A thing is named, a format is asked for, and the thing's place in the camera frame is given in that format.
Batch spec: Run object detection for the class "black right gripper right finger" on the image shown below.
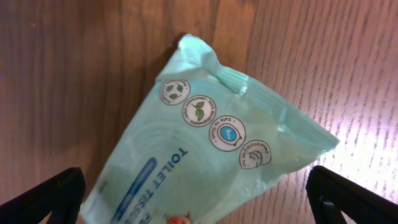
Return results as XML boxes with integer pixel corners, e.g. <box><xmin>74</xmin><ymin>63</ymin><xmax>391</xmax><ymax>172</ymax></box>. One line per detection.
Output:
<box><xmin>306</xmin><ymin>166</ymin><xmax>397</xmax><ymax>224</ymax></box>

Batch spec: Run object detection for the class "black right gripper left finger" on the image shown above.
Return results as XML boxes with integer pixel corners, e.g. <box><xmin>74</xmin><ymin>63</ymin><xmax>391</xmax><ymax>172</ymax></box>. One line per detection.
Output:
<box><xmin>1</xmin><ymin>167</ymin><xmax>86</xmax><ymax>224</ymax></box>

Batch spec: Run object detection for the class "light blue tissue packet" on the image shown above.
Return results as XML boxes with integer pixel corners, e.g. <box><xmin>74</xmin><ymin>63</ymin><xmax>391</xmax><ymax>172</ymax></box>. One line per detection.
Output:
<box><xmin>80</xmin><ymin>34</ymin><xmax>338</xmax><ymax>223</ymax></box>

